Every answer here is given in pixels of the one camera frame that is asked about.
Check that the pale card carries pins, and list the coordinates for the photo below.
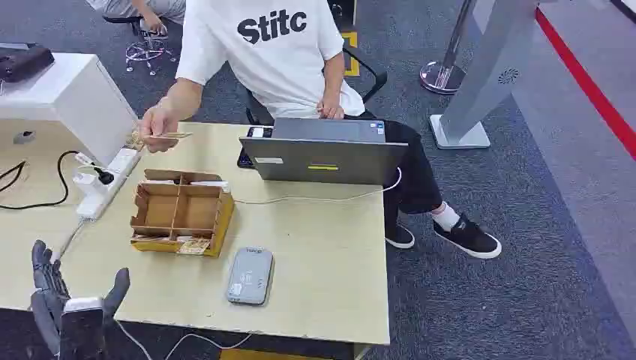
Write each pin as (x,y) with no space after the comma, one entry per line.
(174,134)

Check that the black phone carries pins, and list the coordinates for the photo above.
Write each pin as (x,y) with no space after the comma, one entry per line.
(258,132)

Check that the black plug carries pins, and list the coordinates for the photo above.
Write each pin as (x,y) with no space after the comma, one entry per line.
(105,177)

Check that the white power strip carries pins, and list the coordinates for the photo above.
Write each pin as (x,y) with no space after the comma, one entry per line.
(116,174)

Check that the wooden card box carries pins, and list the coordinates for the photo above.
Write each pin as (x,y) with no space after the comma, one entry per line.
(179,213)

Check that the white card in box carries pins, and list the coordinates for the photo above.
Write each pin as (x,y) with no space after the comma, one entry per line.
(211,185)

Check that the grey laptop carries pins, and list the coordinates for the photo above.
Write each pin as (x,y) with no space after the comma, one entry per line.
(328,159)

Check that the grey kiosk stand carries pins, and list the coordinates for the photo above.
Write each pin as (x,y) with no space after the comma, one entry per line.
(489,64)

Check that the background person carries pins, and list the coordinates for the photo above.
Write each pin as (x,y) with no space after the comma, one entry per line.
(149,10)

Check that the white power adapter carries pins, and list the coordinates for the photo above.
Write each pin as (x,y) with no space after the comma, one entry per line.
(87,184)

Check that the seated person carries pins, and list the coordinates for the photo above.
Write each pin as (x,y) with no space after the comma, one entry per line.
(278,64)

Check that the person's right hand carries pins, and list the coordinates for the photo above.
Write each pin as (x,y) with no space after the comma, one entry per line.
(158,124)

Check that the grey desk grommet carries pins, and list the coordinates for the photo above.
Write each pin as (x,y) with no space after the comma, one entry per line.
(24,137)

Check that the white plug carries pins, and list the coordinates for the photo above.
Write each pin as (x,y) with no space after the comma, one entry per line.
(84,159)

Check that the chrome stanchion post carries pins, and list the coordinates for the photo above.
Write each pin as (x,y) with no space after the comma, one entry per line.
(447,69)

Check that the printed card in box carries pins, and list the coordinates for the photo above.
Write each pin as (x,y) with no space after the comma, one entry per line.
(194,246)

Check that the person's left hand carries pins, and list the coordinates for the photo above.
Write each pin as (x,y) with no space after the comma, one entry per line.
(330,107)

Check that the chrome office chair base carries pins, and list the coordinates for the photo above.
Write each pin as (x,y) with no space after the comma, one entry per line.
(145,50)

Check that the black case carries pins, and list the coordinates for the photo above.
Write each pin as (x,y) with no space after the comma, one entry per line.
(22,60)

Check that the black office chair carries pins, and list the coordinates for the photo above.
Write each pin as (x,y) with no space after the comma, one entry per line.
(370,74)

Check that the grey card reader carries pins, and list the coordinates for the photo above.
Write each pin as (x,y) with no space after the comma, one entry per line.
(250,276)

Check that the person's hand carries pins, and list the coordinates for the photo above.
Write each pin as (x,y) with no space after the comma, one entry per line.
(158,124)
(330,107)

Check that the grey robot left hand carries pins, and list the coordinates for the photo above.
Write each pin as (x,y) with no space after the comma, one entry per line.
(48,278)

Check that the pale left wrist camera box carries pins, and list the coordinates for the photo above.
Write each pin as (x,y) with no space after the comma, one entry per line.
(82,303)

